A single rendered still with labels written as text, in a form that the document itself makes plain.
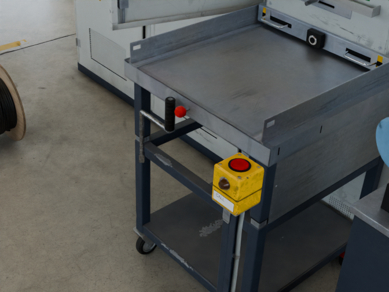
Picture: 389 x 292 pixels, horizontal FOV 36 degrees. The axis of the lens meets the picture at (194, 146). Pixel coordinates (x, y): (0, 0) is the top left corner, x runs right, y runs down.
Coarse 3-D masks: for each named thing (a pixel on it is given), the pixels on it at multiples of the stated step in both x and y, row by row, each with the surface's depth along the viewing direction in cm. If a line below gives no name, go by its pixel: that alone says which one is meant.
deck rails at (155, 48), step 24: (192, 24) 194; (216, 24) 202; (240, 24) 210; (264, 24) 214; (144, 48) 185; (168, 48) 192; (192, 48) 194; (384, 72) 178; (336, 96) 165; (264, 120) 147; (288, 120) 154
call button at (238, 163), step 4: (232, 160) 130; (236, 160) 130; (240, 160) 130; (244, 160) 130; (232, 164) 128; (236, 164) 129; (240, 164) 129; (244, 164) 129; (248, 164) 129; (236, 168) 128; (240, 168) 128; (244, 168) 128
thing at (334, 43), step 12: (276, 12) 206; (276, 24) 208; (300, 24) 199; (300, 36) 202; (336, 36) 190; (324, 48) 196; (336, 48) 192; (348, 48) 188; (360, 48) 185; (360, 60) 187; (384, 60) 180
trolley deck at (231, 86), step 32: (256, 32) 208; (128, 64) 185; (160, 64) 185; (192, 64) 186; (224, 64) 186; (256, 64) 188; (288, 64) 188; (320, 64) 189; (352, 64) 190; (160, 96) 178; (192, 96) 169; (224, 96) 170; (256, 96) 171; (288, 96) 171; (384, 96) 178; (224, 128) 160; (256, 128) 156; (320, 128) 161
